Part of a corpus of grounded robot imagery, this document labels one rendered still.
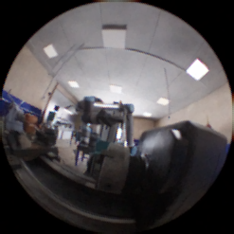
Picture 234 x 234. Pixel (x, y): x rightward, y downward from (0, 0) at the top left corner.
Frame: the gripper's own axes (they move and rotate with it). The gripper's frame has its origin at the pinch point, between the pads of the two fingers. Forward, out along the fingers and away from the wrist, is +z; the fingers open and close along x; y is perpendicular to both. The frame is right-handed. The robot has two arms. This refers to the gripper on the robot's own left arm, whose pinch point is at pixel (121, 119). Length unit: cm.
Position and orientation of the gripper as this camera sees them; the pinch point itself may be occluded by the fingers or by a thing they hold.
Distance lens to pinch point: 47.3
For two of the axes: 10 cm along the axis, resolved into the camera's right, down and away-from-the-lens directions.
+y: -2.6, 8.3, -5.0
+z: 9.0, 0.2, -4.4
